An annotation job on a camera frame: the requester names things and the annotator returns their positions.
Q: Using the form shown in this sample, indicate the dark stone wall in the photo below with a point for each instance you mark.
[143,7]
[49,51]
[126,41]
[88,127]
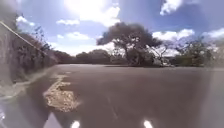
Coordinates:
[16,56]

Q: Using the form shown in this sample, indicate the dry leaf litter patch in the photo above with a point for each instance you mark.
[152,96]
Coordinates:
[60,96]

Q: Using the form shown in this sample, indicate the row of trees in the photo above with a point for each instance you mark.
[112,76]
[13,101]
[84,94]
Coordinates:
[93,56]

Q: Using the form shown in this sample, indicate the broad spreading tree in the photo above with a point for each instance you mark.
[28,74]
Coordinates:
[130,36]

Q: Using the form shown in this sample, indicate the grey asphalt road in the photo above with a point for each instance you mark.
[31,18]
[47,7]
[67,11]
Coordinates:
[133,96]

